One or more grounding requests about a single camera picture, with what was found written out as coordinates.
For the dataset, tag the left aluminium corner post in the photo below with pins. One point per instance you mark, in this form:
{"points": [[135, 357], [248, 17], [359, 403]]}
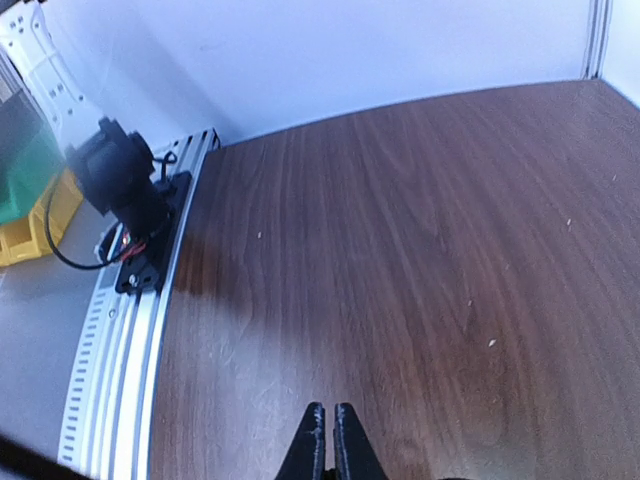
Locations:
{"points": [[598, 27]]}

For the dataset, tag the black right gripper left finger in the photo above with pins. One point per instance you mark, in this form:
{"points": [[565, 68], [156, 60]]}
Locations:
{"points": [[306, 455]]}

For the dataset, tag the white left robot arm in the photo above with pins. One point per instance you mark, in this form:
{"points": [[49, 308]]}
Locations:
{"points": [[113, 167]]}

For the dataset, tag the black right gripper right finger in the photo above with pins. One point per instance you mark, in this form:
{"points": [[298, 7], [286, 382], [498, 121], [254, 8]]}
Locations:
{"points": [[355, 457]]}

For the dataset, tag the aluminium front rail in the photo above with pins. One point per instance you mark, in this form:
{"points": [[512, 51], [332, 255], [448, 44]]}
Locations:
{"points": [[106, 424]]}

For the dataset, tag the stacked background bins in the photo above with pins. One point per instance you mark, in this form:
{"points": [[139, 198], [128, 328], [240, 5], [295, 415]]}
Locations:
{"points": [[30, 160]]}

